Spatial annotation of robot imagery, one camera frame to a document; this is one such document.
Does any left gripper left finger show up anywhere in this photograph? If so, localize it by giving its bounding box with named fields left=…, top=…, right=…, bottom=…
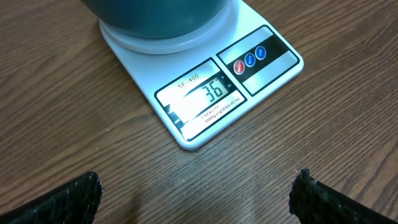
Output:
left=1, top=171, right=103, bottom=224

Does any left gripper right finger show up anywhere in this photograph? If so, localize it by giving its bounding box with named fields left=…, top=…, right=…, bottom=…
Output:
left=289, top=169, right=397, bottom=224

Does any white digital kitchen scale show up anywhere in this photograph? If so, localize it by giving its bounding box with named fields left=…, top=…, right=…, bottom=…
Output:
left=99, top=1, right=304, bottom=151

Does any blue bowl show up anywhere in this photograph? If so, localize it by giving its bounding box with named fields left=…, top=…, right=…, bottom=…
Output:
left=81, top=0, right=228, bottom=39

